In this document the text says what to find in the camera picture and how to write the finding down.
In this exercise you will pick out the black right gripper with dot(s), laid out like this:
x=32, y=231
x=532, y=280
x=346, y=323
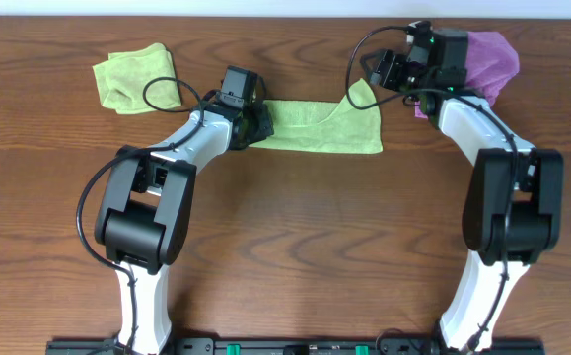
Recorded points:
x=389, y=78

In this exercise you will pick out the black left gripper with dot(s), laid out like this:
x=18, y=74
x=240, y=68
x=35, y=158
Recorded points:
x=261, y=123

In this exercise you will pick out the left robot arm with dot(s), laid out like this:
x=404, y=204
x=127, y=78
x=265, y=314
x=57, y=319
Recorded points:
x=144, y=215

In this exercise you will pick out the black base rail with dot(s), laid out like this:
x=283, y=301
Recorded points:
x=208, y=346

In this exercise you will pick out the purple cloth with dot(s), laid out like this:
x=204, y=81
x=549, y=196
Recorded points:
x=478, y=62

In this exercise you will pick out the folded green cloth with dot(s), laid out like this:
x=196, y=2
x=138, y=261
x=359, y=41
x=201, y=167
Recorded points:
x=122, y=78

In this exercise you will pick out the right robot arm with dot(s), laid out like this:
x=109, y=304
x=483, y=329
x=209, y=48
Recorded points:
x=512, y=210

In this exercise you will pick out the green microfiber cloth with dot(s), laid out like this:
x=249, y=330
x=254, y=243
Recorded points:
x=325, y=127

